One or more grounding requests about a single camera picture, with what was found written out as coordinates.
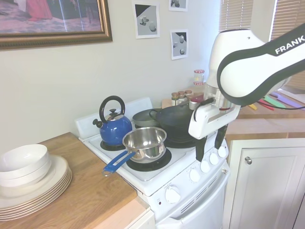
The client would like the large white oven knob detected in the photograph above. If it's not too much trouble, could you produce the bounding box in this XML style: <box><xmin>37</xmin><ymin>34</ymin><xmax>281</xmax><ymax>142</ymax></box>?
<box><xmin>164</xmin><ymin>185</ymin><xmax>181</xmax><ymax>205</ymax></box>

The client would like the glass jar red checkered lid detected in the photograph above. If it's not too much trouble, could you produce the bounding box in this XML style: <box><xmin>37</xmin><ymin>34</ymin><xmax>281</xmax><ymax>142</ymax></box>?
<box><xmin>193</xmin><ymin>69</ymin><xmax>205</xmax><ymax>86</ymax></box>

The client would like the gold rimmed white plate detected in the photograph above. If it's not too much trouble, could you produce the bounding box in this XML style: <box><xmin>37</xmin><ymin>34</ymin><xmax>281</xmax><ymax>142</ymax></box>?
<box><xmin>0</xmin><ymin>178</ymin><xmax>72</xmax><ymax>222</ymax></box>
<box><xmin>0</xmin><ymin>167</ymin><xmax>71</xmax><ymax>212</ymax></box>
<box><xmin>0</xmin><ymin>154</ymin><xmax>70</xmax><ymax>209</ymax></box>
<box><xmin>0</xmin><ymin>173</ymin><xmax>72</xmax><ymax>218</ymax></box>
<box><xmin>0</xmin><ymin>176</ymin><xmax>72</xmax><ymax>220</ymax></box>
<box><xmin>0</xmin><ymin>169</ymin><xmax>72</xmax><ymax>215</ymax></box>

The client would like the blue kettle with black handle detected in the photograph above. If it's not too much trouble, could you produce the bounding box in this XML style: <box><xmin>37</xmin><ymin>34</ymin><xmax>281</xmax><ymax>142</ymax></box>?
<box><xmin>92</xmin><ymin>95</ymin><xmax>133</xmax><ymax>146</ymax></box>

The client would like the black wok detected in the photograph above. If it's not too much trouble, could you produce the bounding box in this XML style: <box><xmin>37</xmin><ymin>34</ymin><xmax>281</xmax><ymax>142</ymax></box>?
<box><xmin>149</xmin><ymin>104</ymin><xmax>198</xmax><ymax>138</ymax></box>

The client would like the white cabinet door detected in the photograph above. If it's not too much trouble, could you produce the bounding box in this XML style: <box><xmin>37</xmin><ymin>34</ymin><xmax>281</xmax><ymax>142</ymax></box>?
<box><xmin>225</xmin><ymin>137</ymin><xmax>305</xmax><ymax>229</ymax></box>

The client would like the white oven door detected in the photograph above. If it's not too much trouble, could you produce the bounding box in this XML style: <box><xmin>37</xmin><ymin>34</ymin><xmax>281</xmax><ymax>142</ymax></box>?
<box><xmin>154</xmin><ymin>175</ymin><xmax>231</xmax><ymax>229</ymax></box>

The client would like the steel saucepan with blue handle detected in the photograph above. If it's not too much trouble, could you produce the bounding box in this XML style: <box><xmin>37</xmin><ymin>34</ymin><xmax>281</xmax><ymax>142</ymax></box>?
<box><xmin>102</xmin><ymin>127</ymin><xmax>167</xmax><ymax>177</ymax></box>

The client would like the white electric stove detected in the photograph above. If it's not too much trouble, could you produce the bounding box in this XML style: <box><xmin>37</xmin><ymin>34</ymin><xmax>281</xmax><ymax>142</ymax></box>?
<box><xmin>74</xmin><ymin>96</ymin><xmax>231</xmax><ymax>229</ymax></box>

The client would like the medium grey shapes paper print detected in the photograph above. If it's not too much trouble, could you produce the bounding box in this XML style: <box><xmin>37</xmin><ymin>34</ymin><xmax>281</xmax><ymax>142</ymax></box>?
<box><xmin>170</xmin><ymin>29</ymin><xmax>189</xmax><ymax>61</ymax></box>

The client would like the white ceramic bowl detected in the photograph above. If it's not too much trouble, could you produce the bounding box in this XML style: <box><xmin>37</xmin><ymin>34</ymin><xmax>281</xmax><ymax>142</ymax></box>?
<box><xmin>0</xmin><ymin>159</ymin><xmax>52</xmax><ymax>181</ymax></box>
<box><xmin>0</xmin><ymin>167</ymin><xmax>52</xmax><ymax>188</ymax></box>
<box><xmin>0</xmin><ymin>144</ymin><xmax>50</xmax><ymax>173</ymax></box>

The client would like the gold framed painting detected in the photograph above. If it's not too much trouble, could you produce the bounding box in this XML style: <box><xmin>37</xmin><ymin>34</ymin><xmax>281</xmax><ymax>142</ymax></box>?
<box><xmin>0</xmin><ymin>0</ymin><xmax>113</xmax><ymax>50</ymax></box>

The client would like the black coil burner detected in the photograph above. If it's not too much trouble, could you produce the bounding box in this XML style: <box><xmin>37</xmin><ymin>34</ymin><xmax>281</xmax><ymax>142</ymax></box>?
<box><xmin>100</xmin><ymin>139</ymin><xmax>129</xmax><ymax>151</ymax></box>
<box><xmin>125</xmin><ymin>148</ymin><xmax>172</xmax><ymax>172</ymax></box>
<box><xmin>164</xmin><ymin>133</ymin><xmax>199</xmax><ymax>148</ymax></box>

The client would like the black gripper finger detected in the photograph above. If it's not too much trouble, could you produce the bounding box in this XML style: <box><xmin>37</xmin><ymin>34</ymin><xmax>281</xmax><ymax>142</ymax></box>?
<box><xmin>214</xmin><ymin>125</ymin><xmax>228</xmax><ymax>149</ymax></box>
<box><xmin>195</xmin><ymin>136</ymin><xmax>207</xmax><ymax>162</ymax></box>

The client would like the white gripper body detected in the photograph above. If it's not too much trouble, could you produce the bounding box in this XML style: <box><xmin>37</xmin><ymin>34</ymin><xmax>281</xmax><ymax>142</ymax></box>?
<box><xmin>188</xmin><ymin>103</ymin><xmax>241</xmax><ymax>139</ymax></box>

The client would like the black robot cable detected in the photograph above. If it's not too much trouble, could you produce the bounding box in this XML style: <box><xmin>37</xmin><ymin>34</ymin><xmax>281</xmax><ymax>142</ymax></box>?
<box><xmin>256</xmin><ymin>100</ymin><xmax>305</xmax><ymax>111</ymax></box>

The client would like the purple knife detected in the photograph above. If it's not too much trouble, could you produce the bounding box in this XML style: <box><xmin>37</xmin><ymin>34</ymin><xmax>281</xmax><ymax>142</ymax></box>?
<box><xmin>269</xmin><ymin>92</ymin><xmax>305</xmax><ymax>109</ymax></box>

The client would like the green knife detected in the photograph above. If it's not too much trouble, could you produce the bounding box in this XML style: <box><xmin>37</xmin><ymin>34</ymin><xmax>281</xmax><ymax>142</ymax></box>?
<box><xmin>264</xmin><ymin>95</ymin><xmax>286</xmax><ymax>109</ymax></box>

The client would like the large grey shapes paper print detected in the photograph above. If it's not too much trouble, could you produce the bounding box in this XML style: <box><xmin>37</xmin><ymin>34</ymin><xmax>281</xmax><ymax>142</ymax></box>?
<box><xmin>132</xmin><ymin>1</ymin><xmax>160</xmax><ymax>40</ymax></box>

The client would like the small cropped paper print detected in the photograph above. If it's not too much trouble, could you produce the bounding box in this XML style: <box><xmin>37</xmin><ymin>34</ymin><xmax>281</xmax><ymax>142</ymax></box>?
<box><xmin>168</xmin><ymin>0</ymin><xmax>188</xmax><ymax>12</ymax></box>

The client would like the red knife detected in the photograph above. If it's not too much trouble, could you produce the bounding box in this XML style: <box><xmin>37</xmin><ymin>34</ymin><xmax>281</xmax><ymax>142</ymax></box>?
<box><xmin>258</xmin><ymin>99</ymin><xmax>275</xmax><ymax>111</ymax></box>

